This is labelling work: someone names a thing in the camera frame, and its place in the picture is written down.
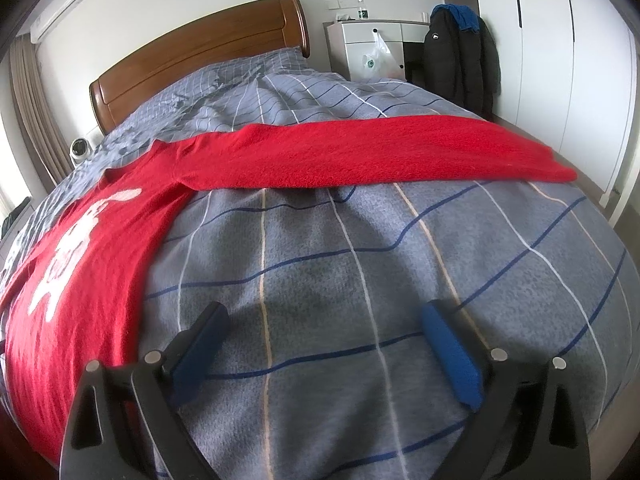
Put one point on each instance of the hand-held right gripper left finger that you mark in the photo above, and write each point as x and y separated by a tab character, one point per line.
197	357

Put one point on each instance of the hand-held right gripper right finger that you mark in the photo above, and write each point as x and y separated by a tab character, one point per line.
452	360

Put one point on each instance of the red knit sweater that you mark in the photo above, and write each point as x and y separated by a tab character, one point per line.
350	155

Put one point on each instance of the grey plaid duvet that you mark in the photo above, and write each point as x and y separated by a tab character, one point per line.
325	270

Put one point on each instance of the dark cloth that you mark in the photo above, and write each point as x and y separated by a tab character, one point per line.
15	217

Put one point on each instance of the beige curtain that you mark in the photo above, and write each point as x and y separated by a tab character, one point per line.
35	110

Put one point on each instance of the white plastic bag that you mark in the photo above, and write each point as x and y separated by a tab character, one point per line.
375	62

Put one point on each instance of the white wardrobe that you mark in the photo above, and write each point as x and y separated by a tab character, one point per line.
540	60

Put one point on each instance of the wooden headboard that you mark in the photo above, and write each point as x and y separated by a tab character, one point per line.
200	45

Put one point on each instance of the white desk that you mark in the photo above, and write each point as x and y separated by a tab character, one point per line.
360	35

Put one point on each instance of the blue garment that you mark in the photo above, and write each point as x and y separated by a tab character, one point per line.
467	17

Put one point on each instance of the clear plastic bottle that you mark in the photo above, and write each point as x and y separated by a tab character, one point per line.
362	10

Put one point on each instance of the white air conditioner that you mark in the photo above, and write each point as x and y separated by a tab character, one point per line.
60	7

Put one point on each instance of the white security camera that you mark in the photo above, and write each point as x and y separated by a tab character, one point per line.
80	150

